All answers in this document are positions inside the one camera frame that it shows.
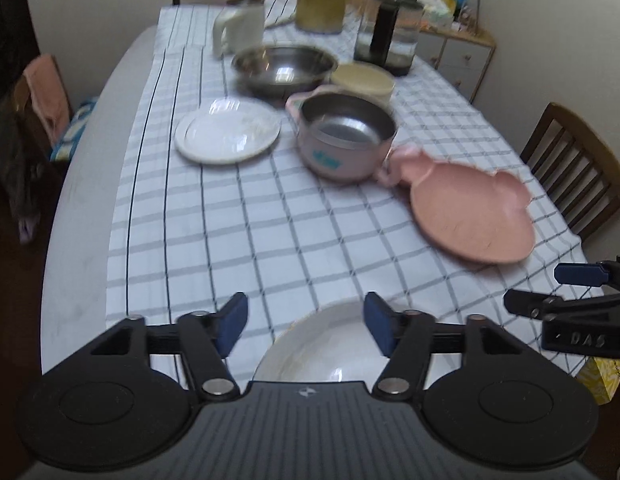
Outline pink cloth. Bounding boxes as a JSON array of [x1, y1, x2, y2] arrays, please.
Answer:
[[23, 55, 72, 142]]

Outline white deep plate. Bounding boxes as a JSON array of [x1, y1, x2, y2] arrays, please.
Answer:
[[252, 300, 393, 387]]

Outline glass coffee pot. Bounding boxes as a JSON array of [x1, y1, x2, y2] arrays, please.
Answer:
[[354, 0, 425, 77]]

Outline white lidded mug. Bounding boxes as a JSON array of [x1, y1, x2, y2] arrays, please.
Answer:
[[212, 0, 265, 58]]

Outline checked tablecloth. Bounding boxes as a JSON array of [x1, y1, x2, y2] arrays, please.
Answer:
[[106, 0, 603, 376]]

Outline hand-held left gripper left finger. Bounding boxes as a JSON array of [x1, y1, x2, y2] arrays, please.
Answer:
[[65, 291, 249, 402]]

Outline cream bowl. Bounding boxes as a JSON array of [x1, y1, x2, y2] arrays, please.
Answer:
[[330, 61, 395, 106]]

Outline pink bear-shaped plate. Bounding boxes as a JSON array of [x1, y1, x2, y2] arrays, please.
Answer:
[[387, 144, 537, 264]]

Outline wooden slat-back chair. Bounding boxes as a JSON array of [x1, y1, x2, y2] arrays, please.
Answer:
[[520, 102, 620, 242]]

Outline large steel bowl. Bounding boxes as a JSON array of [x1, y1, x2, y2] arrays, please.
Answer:
[[231, 45, 339, 100]]

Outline yellow cartoon tissue box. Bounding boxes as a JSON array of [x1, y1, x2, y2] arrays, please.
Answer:
[[577, 357, 620, 405]]

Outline white drawer cabinet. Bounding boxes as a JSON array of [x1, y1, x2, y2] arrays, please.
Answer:
[[415, 24, 496, 103]]

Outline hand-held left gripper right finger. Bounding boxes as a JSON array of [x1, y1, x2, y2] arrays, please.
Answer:
[[364, 291, 546, 401]]

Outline dark cloth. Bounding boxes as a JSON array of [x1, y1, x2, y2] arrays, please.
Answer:
[[0, 92, 43, 243]]

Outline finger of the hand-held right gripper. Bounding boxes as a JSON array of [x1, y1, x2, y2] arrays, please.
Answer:
[[554, 255, 620, 292], [504, 287, 620, 322]]

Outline blue yellow seat cushion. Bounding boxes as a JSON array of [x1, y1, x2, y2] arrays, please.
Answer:
[[50, 97, 99, 163]]

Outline pink steel-lined bowl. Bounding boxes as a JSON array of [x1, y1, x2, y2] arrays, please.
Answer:
[[285, 85, 408, 188]]

